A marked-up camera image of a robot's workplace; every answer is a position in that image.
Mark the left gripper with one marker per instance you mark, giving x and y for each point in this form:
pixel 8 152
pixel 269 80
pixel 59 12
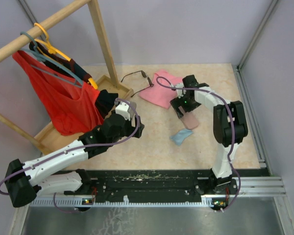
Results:
pixel 131 129

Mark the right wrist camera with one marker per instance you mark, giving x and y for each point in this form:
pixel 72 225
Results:
pixel 179 89

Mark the aluminium frame rail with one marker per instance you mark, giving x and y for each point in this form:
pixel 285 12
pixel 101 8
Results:
pixel 262 188

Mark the pink glasses case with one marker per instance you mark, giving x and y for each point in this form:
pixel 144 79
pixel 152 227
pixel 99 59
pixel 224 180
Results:
pixel 188 119

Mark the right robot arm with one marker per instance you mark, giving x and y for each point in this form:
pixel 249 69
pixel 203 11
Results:
pixel 229 121

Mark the yellow plastic hanger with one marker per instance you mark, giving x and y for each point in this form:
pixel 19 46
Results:
pixel 56 50

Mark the small light blue cloth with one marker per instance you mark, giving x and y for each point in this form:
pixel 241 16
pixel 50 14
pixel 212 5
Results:
pixel 180 136

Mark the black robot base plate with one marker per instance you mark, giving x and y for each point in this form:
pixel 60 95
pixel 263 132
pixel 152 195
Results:
pixel 157 186

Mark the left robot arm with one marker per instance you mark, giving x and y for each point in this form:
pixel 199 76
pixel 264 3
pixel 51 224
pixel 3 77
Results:
pixel 26 181

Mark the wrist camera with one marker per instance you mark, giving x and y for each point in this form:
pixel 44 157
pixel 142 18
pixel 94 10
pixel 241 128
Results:
pixel 124 110
pixel 179 89

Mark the pink folded shirt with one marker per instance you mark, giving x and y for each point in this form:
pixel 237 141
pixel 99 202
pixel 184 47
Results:
pixel 159 95

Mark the grey-blue plastic hanger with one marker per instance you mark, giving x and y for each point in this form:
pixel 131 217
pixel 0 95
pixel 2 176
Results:
pixel 41 58

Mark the tortoiseshell sunglasses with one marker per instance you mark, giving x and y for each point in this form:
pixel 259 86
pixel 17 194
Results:
pixel 144 75

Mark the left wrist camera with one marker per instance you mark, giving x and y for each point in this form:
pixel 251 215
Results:
pixel 124 110

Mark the wooden clothes rack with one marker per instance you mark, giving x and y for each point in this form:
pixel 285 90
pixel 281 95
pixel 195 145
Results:
pixel 49 139

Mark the dark striped hanging garment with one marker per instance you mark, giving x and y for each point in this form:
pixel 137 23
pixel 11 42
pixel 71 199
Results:
pixel 105 100

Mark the red hanging shirt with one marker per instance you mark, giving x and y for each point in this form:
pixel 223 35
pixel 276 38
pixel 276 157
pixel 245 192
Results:
pixel 71 109

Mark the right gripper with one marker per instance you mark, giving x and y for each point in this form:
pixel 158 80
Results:
pixel 177 102

